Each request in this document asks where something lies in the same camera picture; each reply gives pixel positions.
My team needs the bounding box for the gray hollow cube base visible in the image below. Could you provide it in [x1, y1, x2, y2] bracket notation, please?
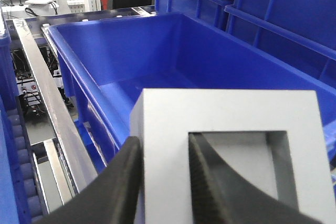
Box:
[130, 89, 335, 223]

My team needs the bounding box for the steel roller rail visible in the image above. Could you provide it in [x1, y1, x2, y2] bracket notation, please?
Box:
[13, 19, 97, 204]

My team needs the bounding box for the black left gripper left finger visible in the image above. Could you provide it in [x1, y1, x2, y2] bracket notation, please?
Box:
[38, 136, 142, 223]

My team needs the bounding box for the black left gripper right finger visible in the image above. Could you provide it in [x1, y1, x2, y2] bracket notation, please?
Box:
[188, 133, 319, 223]

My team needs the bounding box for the blue bin right of target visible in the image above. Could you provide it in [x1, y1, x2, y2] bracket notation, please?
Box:
[155, 0, 335, 87]

